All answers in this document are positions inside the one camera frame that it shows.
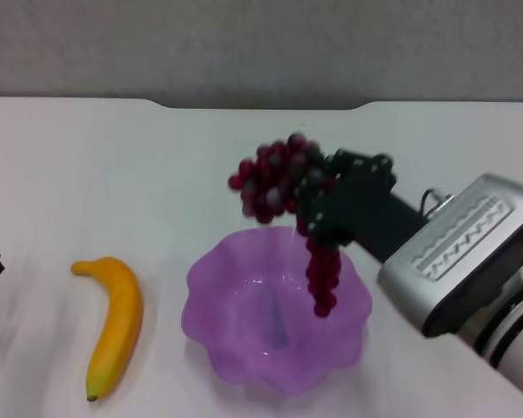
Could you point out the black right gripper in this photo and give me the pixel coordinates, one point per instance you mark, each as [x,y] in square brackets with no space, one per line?
[365,209]

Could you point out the purple wavy plastic bowl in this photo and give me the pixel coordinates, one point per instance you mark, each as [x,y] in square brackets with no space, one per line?
[243,313]

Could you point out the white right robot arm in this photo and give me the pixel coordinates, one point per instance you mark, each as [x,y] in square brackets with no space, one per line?
[518,339]

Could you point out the dark red grape bunch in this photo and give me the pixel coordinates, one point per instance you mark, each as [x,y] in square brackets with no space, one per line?
[270,178]

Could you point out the yellow banana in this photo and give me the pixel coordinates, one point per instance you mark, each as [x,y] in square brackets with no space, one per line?
[117,313]

